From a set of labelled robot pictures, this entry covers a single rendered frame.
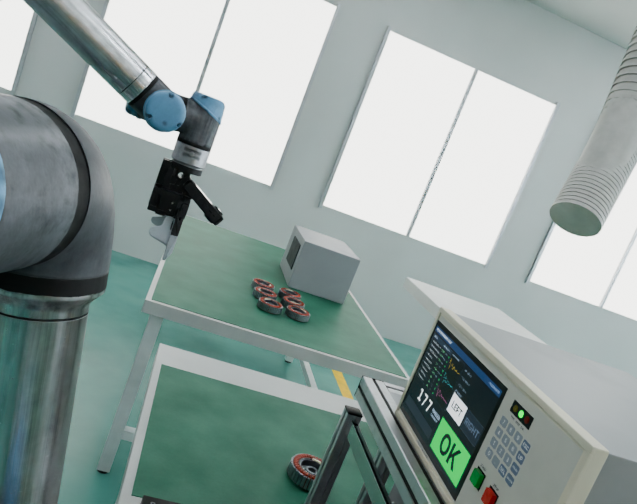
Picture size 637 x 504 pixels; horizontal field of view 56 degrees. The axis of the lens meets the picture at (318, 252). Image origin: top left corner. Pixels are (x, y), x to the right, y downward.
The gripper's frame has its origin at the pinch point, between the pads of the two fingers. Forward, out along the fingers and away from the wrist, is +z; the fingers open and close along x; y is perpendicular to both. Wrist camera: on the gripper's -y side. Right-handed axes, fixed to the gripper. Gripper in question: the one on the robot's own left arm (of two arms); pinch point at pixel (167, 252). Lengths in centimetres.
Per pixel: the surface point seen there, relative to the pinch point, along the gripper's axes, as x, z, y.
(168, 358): -37, 40, -13
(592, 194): -23, -50, -113
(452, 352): 55, -12, -41
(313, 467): 10, 37, -48
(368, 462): 51, 11, -38
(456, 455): 68, -2, -41
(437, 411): 58, -4, -41
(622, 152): -28, -66, -121
